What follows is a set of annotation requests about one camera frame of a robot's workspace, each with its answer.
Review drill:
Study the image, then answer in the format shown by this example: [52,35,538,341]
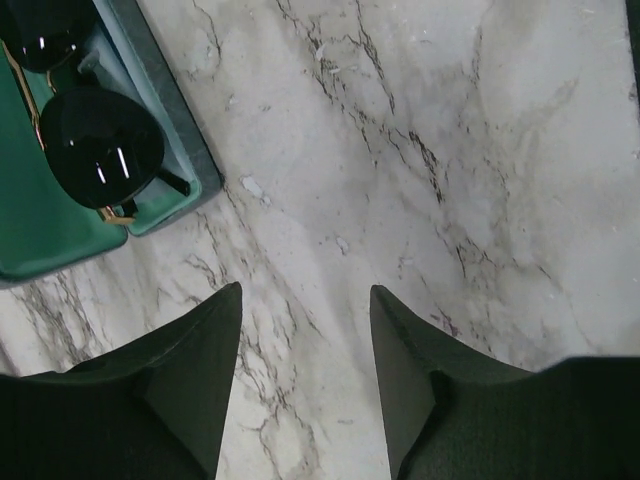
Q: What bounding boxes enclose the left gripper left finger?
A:
[1,282,242,479]

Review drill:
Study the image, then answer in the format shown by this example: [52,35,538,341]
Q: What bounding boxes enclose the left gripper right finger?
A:
[370,285,639,479]

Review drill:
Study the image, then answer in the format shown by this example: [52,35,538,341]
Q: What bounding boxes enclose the blue-grey glasses case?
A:
[1,1,223,289]

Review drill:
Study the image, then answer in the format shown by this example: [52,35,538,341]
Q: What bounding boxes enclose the black wire-frame sunglasses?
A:
[1,1,191,225]

